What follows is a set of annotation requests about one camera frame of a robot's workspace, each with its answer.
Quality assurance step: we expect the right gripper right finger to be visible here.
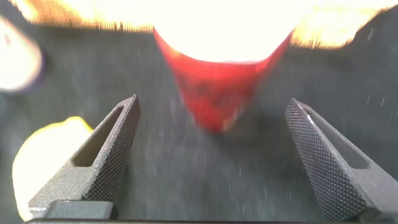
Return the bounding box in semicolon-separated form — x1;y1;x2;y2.
285;97;398;223

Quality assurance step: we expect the yellow lemon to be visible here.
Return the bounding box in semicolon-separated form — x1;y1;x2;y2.
11;116;95;222

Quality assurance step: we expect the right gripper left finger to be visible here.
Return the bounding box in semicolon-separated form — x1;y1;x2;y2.
27;94;141;219

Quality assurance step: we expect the dark table cloth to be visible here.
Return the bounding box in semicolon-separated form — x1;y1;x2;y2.
0;6;398;224

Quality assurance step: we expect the purple garbage bag roll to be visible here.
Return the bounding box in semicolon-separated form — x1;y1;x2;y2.
0;14;45;93

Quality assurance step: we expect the red soda can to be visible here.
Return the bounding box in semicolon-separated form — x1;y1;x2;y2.
152;0;295;134

